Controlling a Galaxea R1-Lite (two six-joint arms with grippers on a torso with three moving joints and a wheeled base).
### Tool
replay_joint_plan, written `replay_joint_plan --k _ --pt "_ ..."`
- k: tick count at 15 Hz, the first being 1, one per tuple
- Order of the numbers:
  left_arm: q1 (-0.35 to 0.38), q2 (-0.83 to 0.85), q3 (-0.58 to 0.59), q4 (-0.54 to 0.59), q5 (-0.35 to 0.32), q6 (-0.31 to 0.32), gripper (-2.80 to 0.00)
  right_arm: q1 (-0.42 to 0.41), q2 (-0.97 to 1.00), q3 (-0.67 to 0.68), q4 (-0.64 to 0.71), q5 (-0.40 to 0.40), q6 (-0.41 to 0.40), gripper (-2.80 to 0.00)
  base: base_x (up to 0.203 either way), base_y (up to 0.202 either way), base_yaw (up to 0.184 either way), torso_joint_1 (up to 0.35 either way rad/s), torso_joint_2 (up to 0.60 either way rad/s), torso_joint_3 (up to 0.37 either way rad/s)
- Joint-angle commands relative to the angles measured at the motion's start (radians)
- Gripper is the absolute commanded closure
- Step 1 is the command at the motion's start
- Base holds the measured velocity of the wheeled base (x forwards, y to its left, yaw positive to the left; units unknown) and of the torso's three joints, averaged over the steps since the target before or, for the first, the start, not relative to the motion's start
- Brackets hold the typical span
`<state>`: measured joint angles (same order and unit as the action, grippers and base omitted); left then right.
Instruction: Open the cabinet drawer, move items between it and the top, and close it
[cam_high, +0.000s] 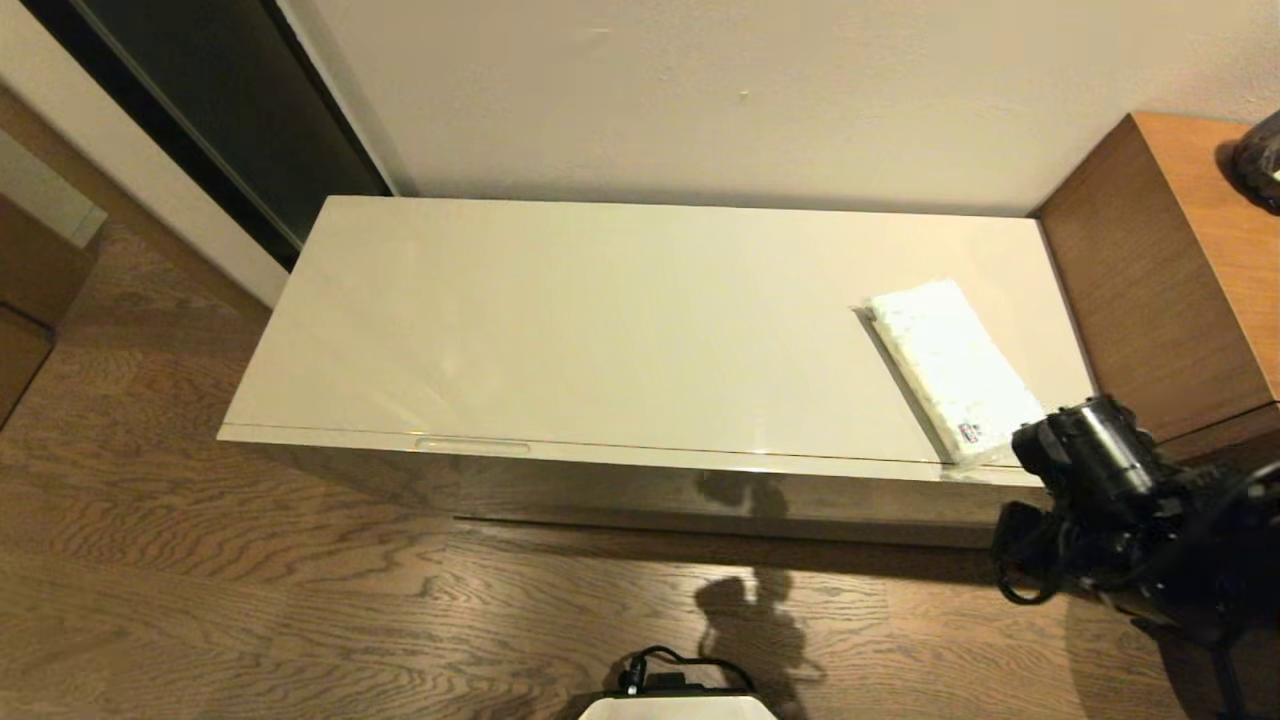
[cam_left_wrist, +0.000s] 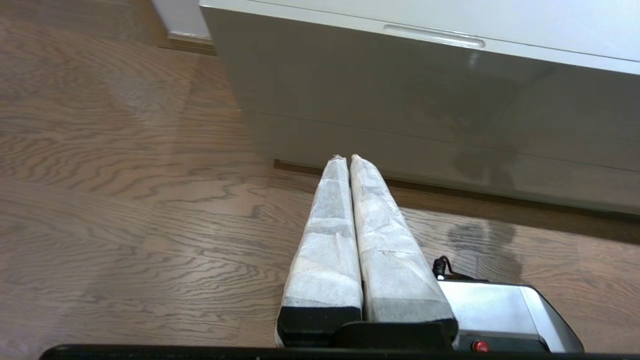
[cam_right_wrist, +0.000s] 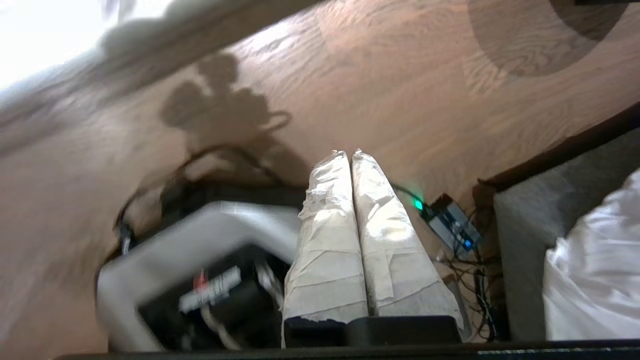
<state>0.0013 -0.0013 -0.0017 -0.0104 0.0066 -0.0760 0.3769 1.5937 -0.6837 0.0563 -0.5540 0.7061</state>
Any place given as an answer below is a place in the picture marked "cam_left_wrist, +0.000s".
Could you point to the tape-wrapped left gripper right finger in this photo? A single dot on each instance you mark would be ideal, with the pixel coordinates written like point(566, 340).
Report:
point(395, 270)

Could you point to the silver robot base, red button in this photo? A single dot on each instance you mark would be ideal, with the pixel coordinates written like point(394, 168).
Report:
point(495, 305)

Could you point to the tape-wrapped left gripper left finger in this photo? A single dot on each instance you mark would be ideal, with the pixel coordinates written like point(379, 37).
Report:
point(325, 260)

